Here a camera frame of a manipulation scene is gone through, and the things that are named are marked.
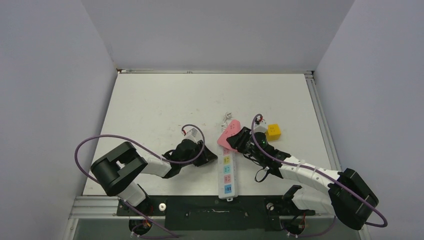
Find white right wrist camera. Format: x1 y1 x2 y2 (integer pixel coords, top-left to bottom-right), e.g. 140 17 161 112
253 119 268 133

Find white power strip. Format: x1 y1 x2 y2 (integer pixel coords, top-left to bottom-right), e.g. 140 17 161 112
217 146 238 202

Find aluminium frame rail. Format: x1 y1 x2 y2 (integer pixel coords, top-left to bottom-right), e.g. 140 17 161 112
116 68 314 75
288 74 359 223

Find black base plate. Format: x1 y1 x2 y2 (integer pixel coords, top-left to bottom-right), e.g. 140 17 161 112
115 194 316 233

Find aluminium frame rail right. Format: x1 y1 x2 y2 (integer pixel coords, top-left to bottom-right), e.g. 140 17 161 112
288 74 359 223

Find aluminium frame rail back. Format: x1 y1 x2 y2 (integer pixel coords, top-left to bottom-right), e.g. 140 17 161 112
116 68 314 75

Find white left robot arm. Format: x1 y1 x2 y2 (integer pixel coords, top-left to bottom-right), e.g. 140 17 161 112
90 139 218 215

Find yellow cube socket adapter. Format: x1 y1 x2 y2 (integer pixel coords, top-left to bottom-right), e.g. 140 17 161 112
265 123 282 142

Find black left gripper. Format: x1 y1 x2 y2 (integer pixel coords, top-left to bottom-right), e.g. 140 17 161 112
180 140 217 167

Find pink triangular socket adapter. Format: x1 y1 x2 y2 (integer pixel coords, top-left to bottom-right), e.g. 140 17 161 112
217 119 241 152

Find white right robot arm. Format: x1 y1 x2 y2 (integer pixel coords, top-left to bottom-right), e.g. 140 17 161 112
225 127 379 230

